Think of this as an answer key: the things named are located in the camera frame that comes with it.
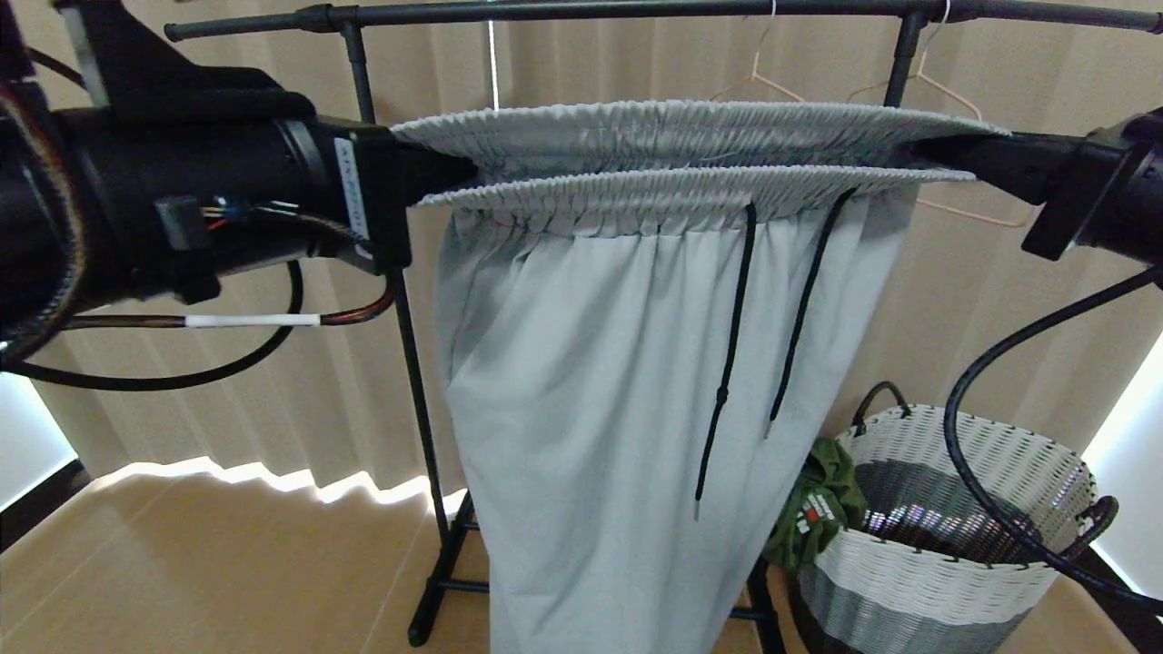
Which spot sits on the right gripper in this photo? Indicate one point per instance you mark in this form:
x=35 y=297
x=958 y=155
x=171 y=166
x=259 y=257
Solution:
x=1118 y=191

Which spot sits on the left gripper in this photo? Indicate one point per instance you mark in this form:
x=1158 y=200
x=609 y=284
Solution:
x=236 y=182

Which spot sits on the pink clothes hanger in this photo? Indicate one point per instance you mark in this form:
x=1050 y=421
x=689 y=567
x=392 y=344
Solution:
x=780 y=88
x=972 y=212

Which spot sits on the pale grey shorts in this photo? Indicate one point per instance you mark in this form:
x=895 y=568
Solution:
x=591 y=409

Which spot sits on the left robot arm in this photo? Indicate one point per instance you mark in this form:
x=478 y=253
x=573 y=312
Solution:
x=27 y=227

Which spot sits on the white laundry basket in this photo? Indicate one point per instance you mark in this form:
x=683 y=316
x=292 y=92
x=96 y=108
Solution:
x=945 y=581

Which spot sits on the black clothes rack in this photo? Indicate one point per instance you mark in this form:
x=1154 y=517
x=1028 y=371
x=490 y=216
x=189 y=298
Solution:
x=636 y=11

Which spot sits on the beige curtain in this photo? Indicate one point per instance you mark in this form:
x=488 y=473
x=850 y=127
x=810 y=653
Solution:
x=345 y=409

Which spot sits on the green printed garment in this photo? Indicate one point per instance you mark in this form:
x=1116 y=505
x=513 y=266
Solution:
x=818 y=509

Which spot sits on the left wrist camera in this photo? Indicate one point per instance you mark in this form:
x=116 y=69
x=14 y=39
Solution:
x=182 y=73

